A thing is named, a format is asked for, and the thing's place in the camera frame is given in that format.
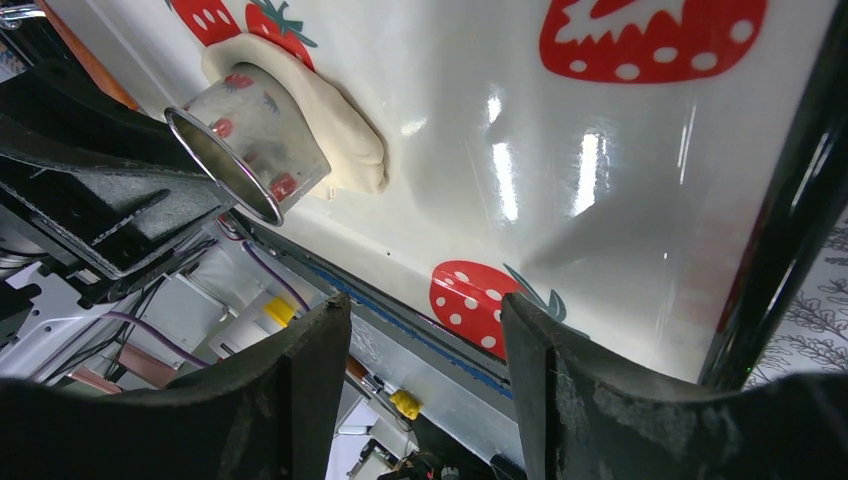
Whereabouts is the strawberry print tray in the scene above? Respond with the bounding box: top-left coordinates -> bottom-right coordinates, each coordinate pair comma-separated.
39,0 -> 848,465

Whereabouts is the metal ring cutter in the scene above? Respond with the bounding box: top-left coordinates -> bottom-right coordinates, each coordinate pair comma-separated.
164,63 -> 331,226

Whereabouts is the floral tablecloth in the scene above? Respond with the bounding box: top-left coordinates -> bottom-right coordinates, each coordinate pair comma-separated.
743,212 -> 847,390

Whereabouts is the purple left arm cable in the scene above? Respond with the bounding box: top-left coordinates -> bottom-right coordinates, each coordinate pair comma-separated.
99,218 -> 313,371

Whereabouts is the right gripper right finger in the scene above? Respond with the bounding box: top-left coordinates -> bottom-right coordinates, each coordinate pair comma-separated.
501,293 -> 847,479

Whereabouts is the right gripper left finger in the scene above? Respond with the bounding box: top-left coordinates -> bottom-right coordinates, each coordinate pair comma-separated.
1,294 -> 351,479

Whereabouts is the scraper with wooden handle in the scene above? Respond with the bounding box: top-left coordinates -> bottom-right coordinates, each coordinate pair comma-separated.
35,0 -> 142,112

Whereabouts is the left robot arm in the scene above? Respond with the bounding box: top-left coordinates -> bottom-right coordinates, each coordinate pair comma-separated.
1,60 -> 232,384

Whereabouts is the white dough ball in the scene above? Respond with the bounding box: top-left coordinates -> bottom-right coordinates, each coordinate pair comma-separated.
201,33 -> 387,200

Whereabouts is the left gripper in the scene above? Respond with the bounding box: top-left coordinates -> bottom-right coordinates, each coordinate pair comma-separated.
1,60 -> 233,305

